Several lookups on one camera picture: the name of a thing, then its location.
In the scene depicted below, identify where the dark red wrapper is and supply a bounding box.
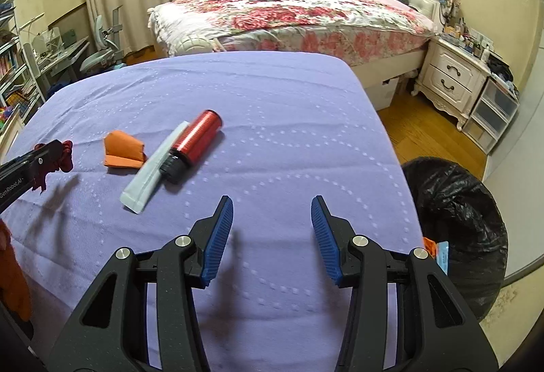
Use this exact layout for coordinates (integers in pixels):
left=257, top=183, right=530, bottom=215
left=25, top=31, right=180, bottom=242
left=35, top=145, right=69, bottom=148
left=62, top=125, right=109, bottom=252
left=32, top=140, right=73, bottom=192

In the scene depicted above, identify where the white sachet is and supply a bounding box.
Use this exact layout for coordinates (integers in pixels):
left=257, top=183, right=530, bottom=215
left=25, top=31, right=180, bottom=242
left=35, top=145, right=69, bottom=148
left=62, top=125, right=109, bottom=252
left=120, top=121, right=189, bottom=215

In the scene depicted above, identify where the red cylindrical tube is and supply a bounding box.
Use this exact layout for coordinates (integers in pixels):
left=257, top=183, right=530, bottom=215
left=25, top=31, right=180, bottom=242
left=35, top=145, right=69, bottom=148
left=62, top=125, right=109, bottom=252
left=159, top=109, right=222, bottom=184

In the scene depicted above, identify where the light blue packet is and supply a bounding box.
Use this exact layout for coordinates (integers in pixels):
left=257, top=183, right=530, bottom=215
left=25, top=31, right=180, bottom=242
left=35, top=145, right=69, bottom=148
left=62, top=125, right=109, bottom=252
left=435, top=241, right=449, bottom=274

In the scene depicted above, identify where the black trash bag bin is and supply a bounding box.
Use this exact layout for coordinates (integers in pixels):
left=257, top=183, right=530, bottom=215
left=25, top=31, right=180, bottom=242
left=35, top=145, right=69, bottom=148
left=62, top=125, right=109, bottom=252
left=402, top=156, right=508, bottom=321

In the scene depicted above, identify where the bookshelf with books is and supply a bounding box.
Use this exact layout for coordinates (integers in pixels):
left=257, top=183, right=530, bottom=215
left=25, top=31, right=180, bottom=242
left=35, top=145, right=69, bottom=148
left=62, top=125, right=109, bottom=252
left=1, top=0, right=44, bottom=156

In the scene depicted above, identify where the orange paper piece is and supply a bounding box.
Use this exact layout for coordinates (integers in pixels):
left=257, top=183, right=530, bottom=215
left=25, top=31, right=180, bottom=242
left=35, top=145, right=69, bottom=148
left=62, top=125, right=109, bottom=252
left=104, top=130, right=147, bottom=169

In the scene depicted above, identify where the desk with clutter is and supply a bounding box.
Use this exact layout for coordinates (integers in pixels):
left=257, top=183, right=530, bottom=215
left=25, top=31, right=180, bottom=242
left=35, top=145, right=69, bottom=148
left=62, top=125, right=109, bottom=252
left=18, top=5, right=94, bottom=101

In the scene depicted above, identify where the purple tablecloth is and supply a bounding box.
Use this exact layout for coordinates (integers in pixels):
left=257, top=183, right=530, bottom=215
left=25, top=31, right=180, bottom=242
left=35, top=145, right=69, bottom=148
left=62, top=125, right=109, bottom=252
left=3, top=51, right=422, bottom=371

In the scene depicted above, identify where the grey office chair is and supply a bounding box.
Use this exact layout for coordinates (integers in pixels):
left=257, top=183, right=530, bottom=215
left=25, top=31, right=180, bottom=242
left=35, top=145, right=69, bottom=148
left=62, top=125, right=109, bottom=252
left=80, top=5, right=125, bottom=75

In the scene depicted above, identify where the white sliding wardrobe door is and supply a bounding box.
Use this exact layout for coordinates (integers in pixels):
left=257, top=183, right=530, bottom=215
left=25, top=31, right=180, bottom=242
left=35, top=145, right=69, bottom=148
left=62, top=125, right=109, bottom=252
left=484, top=20, right=543, bottom=283

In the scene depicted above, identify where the translucent plastic drawer unit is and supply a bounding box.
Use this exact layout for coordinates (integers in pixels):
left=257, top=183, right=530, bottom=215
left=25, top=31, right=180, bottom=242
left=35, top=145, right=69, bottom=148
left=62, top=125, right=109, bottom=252
left=462, top=74, right=519, bottom=155

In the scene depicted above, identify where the white two-drawer nightstand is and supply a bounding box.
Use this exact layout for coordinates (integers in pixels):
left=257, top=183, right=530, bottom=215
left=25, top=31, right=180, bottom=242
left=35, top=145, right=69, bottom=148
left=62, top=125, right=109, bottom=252
left=411, top=37, right=491, bottom=132

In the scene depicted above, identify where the white under-bed storage box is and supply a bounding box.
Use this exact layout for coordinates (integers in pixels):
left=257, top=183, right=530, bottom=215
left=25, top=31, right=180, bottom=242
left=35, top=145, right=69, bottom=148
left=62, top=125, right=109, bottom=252
left=365, top=77, right=399, bottom=112

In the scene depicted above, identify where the pink floral bedspread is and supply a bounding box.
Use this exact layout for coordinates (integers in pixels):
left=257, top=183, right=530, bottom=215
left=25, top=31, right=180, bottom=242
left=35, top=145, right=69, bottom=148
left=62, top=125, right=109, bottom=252
left=148, top=0, right=436, bottom=66

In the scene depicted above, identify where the clutter on nightstand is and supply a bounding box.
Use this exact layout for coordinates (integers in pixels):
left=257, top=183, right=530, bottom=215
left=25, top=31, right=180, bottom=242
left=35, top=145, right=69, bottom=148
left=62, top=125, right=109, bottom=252
left=438, top=0, right=517, bottom=93

